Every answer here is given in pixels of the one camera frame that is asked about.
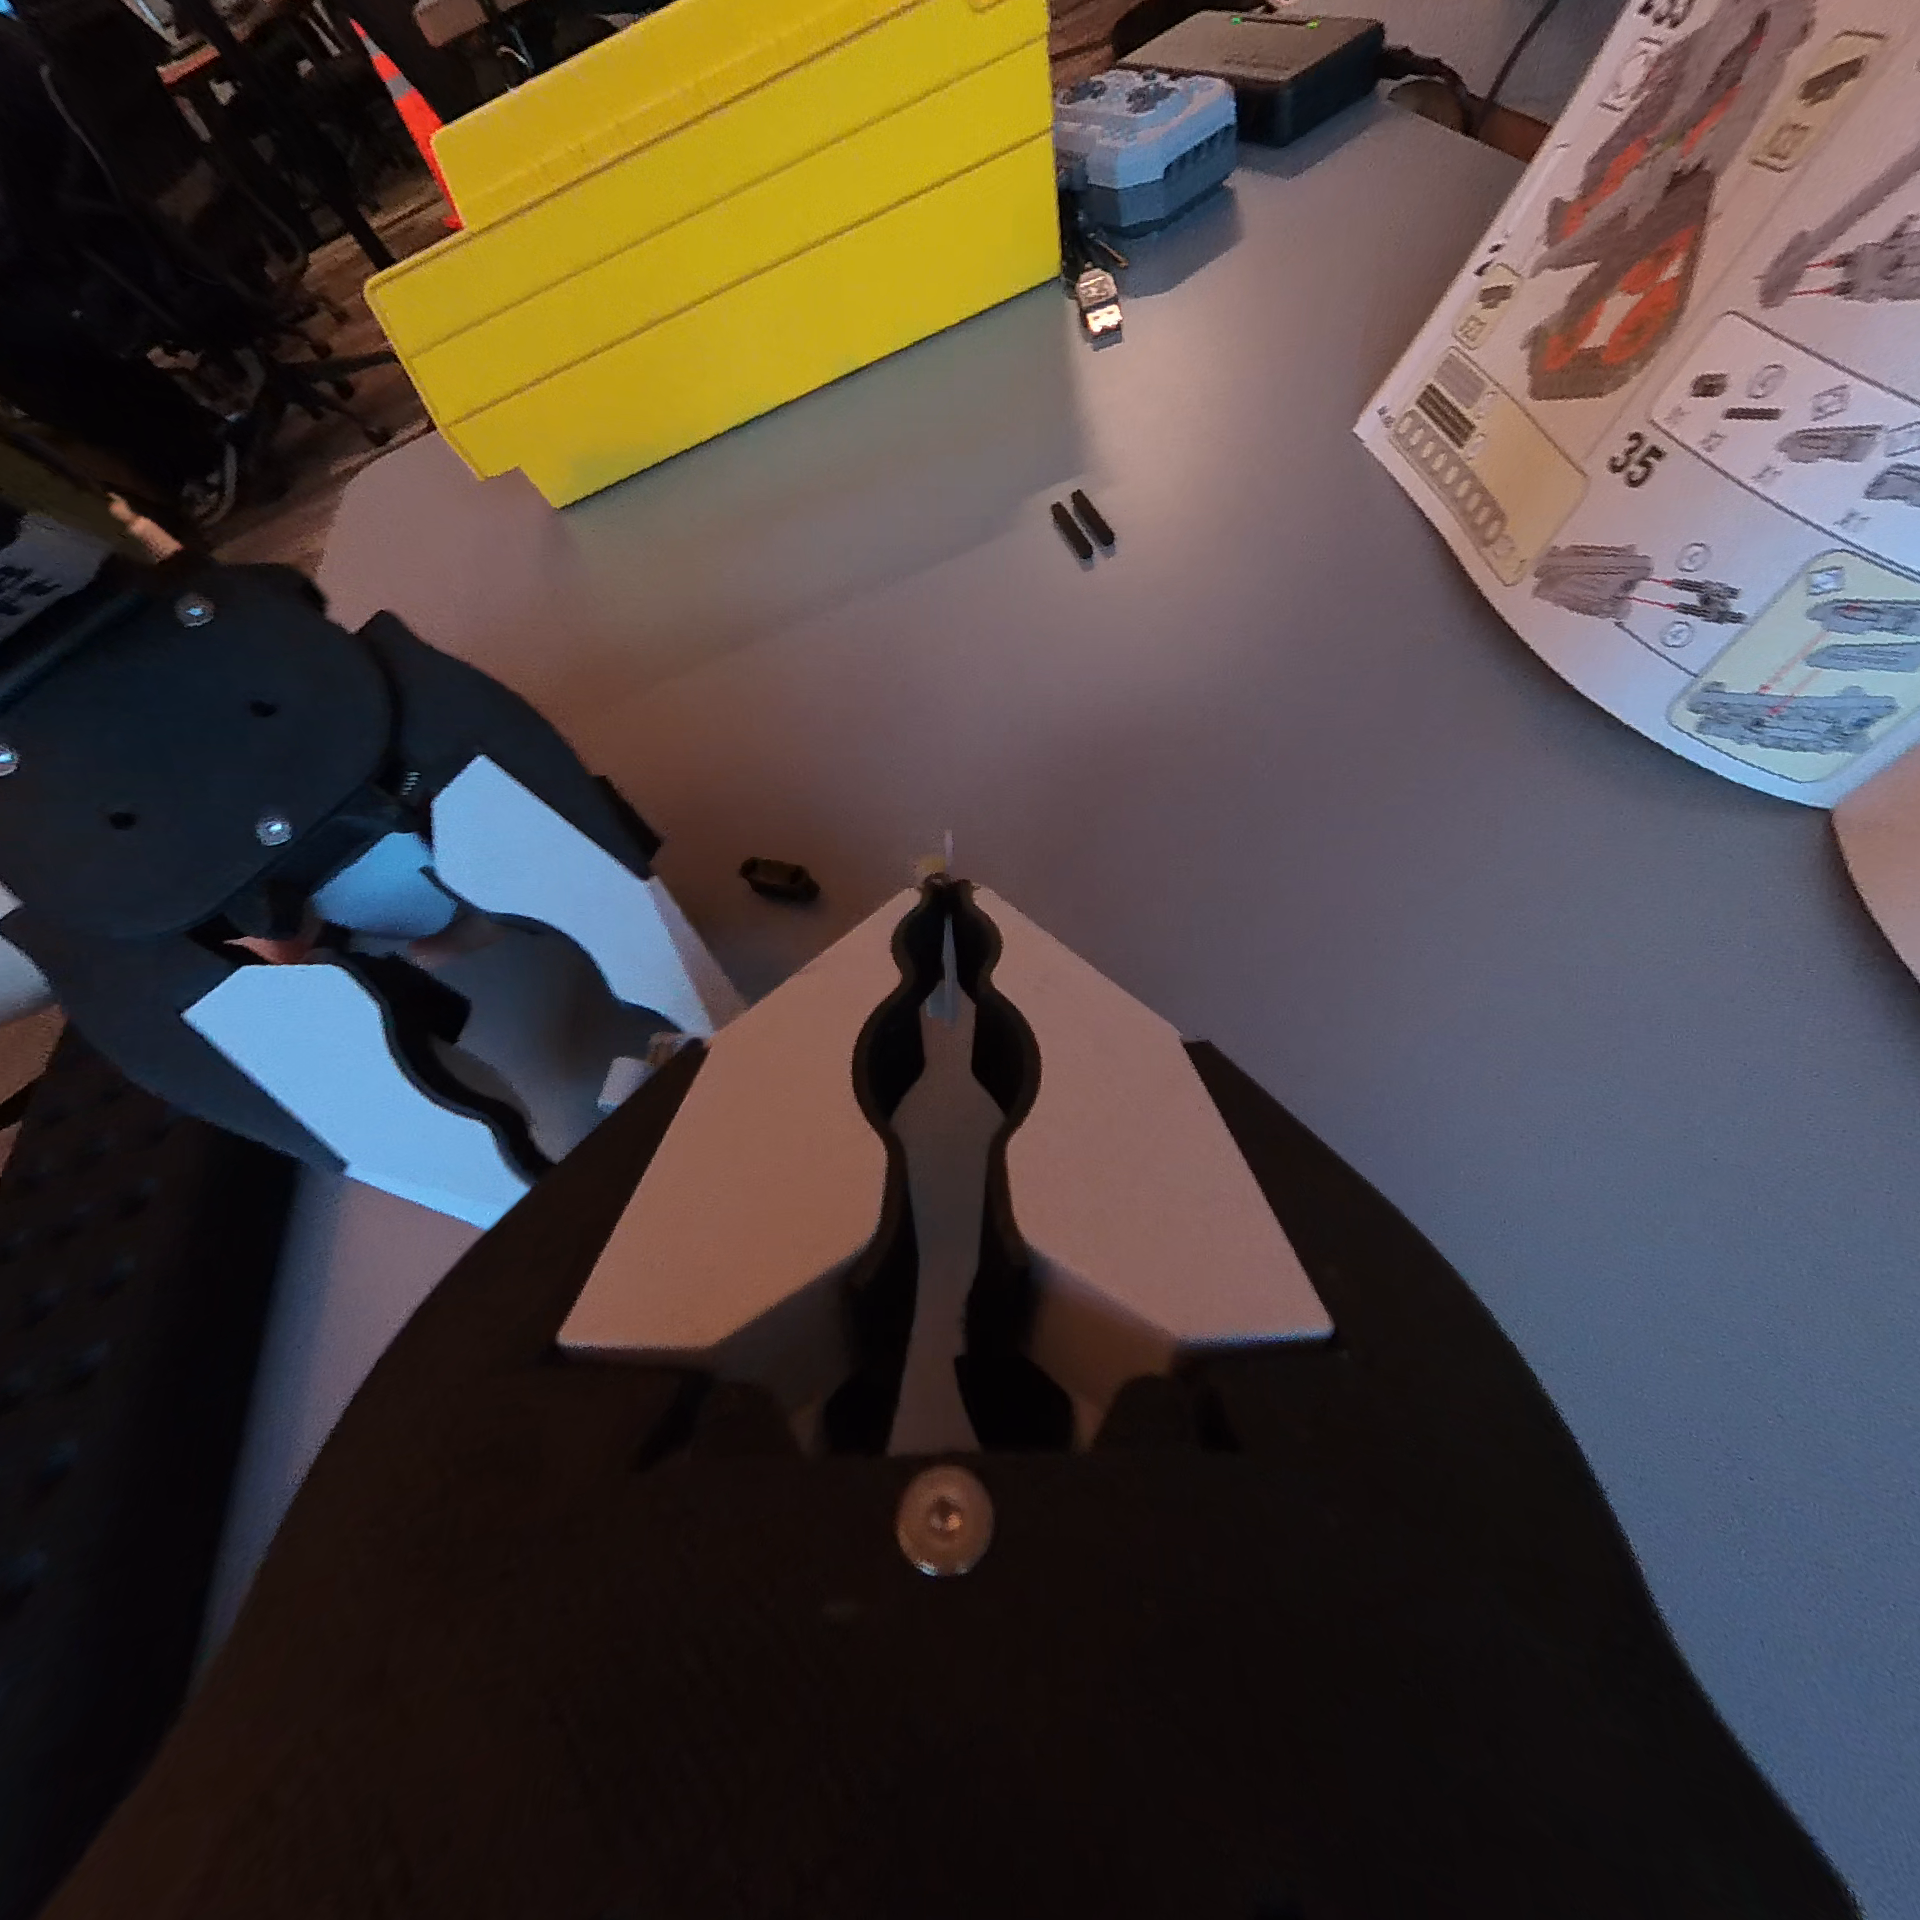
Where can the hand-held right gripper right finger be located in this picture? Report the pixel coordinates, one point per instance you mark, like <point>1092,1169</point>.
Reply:
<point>1156,1201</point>

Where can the short grey beam piece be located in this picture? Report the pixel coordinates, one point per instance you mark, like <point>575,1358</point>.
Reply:
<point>944,975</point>

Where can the yellow plastic bin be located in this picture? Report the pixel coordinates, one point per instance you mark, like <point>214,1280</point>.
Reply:
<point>750,270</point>

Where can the small black connector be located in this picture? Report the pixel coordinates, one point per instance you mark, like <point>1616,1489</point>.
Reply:
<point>780,880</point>

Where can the grey battery hub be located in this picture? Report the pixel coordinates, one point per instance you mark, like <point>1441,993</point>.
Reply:
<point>1148,142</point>

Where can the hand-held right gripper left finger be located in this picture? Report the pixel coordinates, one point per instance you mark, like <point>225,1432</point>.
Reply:
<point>720,1201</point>

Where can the white instruction booklet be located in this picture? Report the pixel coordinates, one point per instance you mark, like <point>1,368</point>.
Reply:
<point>1725,524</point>

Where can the orange traffic cone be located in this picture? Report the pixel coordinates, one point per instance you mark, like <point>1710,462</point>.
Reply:
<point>412,120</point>

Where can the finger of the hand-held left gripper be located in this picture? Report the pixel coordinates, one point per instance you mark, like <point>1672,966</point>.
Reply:
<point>330,1080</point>
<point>570,870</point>

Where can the black power adapter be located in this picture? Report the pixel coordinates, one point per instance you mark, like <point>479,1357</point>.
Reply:
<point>1276,77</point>

